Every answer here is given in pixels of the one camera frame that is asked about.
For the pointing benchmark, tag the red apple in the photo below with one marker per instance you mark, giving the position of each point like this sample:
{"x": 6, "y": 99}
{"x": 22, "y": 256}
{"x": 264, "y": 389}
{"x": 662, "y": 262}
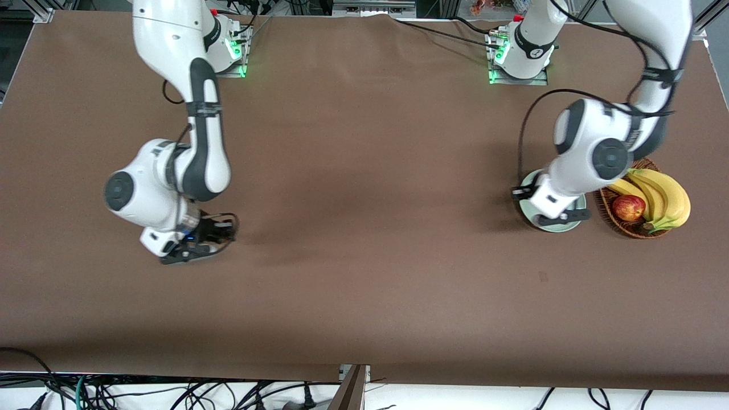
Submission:
{"x": 628, "y": 208}

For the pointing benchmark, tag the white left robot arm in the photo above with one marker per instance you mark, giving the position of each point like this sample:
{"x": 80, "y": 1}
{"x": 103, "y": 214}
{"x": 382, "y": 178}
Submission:
{"x": 592, "y": 142}

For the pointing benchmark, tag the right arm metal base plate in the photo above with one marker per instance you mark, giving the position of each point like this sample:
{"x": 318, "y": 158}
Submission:
{"x": 236, "y": 69}

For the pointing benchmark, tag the pale green round plate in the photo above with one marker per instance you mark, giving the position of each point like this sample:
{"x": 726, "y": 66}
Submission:
{"x": 561, "y": 228}

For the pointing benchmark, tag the brown wicker basket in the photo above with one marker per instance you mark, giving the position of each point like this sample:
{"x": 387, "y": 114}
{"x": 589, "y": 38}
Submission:
{"x": 621, "y": 228}

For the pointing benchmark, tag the aluminium frame corner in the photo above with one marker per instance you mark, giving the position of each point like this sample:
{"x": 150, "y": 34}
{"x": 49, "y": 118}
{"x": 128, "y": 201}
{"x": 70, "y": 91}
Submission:
{"x": 42, "y": 14}
{"x": 697, "y": 31}

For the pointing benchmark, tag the grey metal rack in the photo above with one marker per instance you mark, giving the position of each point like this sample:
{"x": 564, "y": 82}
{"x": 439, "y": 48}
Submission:
{"x": 373, "y": 7}

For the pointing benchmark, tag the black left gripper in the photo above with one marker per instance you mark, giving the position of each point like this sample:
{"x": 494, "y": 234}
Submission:
{"x": 526, "y": 195}

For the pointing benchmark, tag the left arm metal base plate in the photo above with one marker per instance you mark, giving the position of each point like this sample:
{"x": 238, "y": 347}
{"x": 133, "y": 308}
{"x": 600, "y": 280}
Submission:
{"x": 538, "y": 81}

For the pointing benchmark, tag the yellow banana bunch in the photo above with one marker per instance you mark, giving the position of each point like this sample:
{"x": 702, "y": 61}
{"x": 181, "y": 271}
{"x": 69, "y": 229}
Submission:
{"x": 669, "y": 196}

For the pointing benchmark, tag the brown table cover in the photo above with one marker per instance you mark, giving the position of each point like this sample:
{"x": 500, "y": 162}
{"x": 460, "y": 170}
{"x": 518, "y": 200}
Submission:
{"x": 364, "y": 285}

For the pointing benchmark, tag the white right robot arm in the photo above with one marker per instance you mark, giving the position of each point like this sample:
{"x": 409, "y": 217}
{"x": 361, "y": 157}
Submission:
{"x": 171, "y": 45}

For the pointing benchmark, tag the orange background object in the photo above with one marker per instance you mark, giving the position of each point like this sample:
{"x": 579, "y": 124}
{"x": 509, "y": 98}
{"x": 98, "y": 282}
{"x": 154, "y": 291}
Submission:
{"x": 490, "y": 5}

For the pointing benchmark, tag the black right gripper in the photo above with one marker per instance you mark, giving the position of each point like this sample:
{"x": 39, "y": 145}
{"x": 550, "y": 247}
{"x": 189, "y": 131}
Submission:
{"x": 213, "y": 230}

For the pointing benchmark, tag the brown wooden post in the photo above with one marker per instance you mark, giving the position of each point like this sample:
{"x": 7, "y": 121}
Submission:
{"x": 350, "y": 393}

